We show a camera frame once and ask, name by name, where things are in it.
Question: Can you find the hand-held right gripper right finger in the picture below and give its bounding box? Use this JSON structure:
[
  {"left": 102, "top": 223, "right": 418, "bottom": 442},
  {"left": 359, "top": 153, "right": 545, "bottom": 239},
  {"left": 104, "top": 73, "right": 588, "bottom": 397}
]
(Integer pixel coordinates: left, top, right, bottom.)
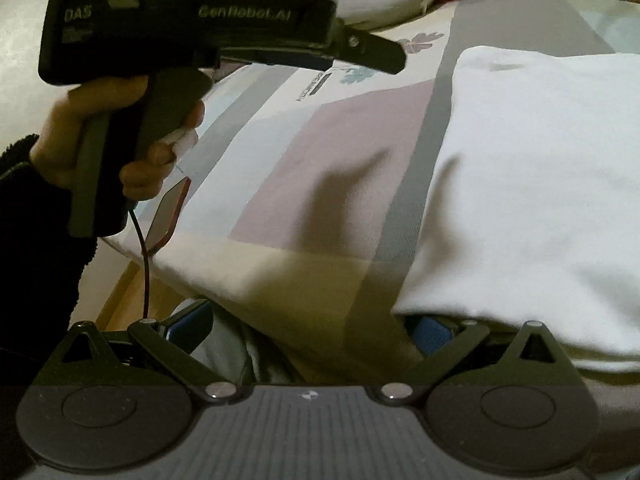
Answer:
[{"left": 375, "top": 316, "right": 571, "bottom": 406}]

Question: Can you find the grey round cushion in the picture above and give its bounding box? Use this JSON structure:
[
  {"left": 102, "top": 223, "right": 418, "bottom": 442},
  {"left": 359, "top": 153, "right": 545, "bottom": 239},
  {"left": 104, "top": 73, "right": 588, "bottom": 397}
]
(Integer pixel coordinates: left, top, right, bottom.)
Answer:
[{"left": 327, "top": 0, "right": 441, "bottom": 31}]

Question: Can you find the person's left forearm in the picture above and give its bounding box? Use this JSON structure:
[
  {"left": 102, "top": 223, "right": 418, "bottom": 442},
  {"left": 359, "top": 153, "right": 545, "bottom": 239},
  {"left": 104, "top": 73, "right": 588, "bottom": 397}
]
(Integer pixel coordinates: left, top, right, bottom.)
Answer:
[{"left": 0, "top": 132, "right": 96, "bottom": 376}]

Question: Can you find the white printed sweatshirt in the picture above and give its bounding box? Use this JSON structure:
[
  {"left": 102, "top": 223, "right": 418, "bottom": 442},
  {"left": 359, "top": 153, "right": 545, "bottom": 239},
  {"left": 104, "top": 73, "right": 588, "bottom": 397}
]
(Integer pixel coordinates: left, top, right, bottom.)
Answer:
[{"left": 392, "top": 46, "right": 640, "bottom": 373}]

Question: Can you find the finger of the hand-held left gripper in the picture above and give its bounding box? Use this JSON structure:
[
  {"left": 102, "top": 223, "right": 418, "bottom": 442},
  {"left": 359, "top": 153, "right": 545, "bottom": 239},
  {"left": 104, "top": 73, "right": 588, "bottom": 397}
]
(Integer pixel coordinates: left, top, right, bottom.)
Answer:
[{"left": 327, "top": 17, "right": 407, "bottom": 75}]

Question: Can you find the smartphone with orange case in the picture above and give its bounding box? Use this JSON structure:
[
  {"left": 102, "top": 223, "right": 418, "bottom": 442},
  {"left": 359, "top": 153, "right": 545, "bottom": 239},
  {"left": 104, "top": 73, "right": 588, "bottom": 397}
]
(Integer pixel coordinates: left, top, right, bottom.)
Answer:
[{"left": 145, "top": 177, "right": 193, "bottom": 256}]

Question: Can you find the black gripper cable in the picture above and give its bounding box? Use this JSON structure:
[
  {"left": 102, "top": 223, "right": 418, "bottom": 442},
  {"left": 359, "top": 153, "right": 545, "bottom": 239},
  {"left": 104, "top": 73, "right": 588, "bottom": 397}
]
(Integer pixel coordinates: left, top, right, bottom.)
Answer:
[{"left": 127, "top": 205, "right": 153, "bottom": 322}]

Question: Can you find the person's left hand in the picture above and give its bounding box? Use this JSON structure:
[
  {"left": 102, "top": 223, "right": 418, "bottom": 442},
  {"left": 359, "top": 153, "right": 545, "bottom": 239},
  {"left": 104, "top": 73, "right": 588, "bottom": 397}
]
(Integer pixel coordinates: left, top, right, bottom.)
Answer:
[{"left": 30, "top": 79, "right": 207, "bottom": 202}]

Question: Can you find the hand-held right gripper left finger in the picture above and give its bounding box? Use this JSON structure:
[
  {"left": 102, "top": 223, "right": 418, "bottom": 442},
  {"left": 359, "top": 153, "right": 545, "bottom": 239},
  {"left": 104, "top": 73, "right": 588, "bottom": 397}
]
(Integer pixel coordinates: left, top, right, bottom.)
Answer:
[{"left": 47, "top": 299, "right": 246, "bottom": 406}]

